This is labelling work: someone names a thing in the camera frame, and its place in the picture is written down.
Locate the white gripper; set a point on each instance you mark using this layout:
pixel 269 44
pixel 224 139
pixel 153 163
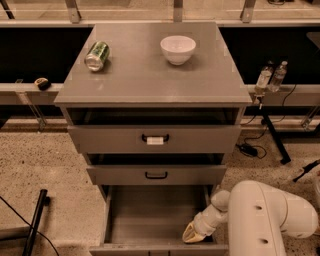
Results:
pixel 204 224

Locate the grey bottom drawer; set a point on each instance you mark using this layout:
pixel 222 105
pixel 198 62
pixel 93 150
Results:
pixel 150 221

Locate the grey drawer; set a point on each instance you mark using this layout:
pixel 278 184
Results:
pixel 156 174
pixel 154 139
pixel 150 221

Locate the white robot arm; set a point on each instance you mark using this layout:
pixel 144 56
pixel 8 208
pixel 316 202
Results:
pixel 258 217

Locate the grey middle drawer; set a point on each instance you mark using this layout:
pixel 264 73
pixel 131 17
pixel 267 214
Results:
pixel 156 174

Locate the grey drawer cabinet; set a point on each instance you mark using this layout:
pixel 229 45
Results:
pixel 138 86

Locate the grey top drawer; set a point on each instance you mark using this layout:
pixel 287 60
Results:
pixel 154 139

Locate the black stand leg right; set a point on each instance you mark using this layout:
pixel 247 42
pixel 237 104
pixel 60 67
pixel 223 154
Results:
pixel 276 138

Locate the black tripod leg left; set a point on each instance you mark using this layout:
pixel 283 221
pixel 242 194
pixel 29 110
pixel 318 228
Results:
pixel 43 200

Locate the left clear plastic bottle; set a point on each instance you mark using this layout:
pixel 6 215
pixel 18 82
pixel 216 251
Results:
pixel 264 77

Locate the clear plastic bottle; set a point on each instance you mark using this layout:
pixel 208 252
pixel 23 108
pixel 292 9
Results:
pixel 264 77
pixel 278 77

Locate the right clear plastic bottle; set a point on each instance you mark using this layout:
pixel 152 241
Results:
pixel 278 77

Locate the white ceramic bowl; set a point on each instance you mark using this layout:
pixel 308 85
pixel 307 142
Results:
pixel 177 49

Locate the green soda can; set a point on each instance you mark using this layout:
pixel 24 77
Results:
pixel 97 56

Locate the black yellow tape measure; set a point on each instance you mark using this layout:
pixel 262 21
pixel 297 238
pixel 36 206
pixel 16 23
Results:
pixel 42 83

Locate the black power adapter with cable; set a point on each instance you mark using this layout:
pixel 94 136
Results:
pixel 249 147

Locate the grey metal rail shelf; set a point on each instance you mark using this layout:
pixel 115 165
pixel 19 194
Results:
pixel 9 93

